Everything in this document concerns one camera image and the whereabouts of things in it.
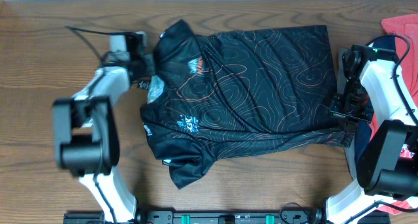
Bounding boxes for black orange-patterned jersey shirt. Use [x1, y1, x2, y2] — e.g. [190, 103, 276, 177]
[140, 21, 353, 189]

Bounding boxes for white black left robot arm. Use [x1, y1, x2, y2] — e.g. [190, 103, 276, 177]
[52, 31, 155, 223]

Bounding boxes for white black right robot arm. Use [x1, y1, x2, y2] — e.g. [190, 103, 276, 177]
[322, 44, 417, 223]

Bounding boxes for navy blue garment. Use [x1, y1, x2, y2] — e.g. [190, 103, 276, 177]
[354, 37, 396, 163]

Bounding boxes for grey folded garment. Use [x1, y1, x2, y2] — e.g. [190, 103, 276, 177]
[336, 47, 360, 182]

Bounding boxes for red t-shirt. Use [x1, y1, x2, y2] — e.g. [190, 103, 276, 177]
[369, 14, 417, 215]

